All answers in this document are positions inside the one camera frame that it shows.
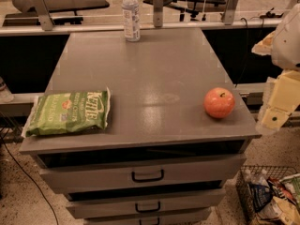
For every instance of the grey drawer cabinet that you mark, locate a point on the grey drawer cabinet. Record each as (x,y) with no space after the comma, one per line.
(157,85)

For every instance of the bottom drawer with black handle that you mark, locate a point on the bottom drawer with black handle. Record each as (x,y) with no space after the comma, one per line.
(168,218)

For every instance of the green snack bag in basket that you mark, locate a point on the green snack bag in basket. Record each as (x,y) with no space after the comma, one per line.
(292,183)

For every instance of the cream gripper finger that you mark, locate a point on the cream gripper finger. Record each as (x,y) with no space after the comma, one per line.
(281,97)
(264,47)

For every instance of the yellow snack bag in basket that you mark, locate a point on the yellow snack bag in basket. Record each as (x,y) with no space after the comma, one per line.
(279,209)

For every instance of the middle drawer with black handle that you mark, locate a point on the middle drawer with black handle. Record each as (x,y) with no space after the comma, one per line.
(145,204)

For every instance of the drawer with black handle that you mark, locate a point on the drawer with black handle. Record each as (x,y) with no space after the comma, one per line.
(142,174)
(168,218)
(145,204)

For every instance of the blue snack bag in basket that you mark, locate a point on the blue snack bag in basket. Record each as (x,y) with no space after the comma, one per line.
(261,196)

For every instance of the red apple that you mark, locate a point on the red apple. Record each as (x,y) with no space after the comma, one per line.
(219,102)

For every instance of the top drawer with black handle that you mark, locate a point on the top drawer with black handle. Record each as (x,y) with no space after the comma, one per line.
(142,174)

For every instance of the dark table in background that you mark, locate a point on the dark table in background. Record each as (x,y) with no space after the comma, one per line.
(28,16)

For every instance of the red snack bag in basket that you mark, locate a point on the red snack bag in basket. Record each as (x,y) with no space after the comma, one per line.
(279,190)

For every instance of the grey metal rail frame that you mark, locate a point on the grey metal rail frame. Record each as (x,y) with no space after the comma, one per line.
(247,12)

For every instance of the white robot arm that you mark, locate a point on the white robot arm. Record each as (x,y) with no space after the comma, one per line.
(285,52)

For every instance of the clear plastic water bottle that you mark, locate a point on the clear plastic water bottle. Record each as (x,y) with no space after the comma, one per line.
(131,18)

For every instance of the black wire basket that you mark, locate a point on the black wire basket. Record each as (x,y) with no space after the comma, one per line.
(243,187)

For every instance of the green jalapeno chip bag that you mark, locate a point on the green jalapeno chip bag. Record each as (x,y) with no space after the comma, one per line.
(71,112)

